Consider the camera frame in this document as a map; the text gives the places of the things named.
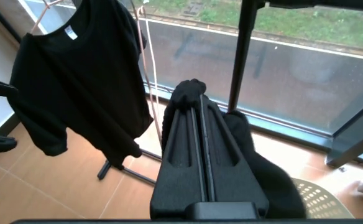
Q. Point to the black garment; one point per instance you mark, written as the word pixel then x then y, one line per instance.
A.
pixel 76 87

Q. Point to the black clothes rack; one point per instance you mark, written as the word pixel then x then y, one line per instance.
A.
pixel 242 46

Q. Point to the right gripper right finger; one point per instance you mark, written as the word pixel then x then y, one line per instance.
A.
pixel 234 186

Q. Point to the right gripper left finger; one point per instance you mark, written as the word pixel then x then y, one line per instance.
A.
pixel 178 186

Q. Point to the white laundry basket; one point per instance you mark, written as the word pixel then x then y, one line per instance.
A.
pixel 321 199

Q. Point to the window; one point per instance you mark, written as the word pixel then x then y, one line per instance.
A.
pixel 293 77

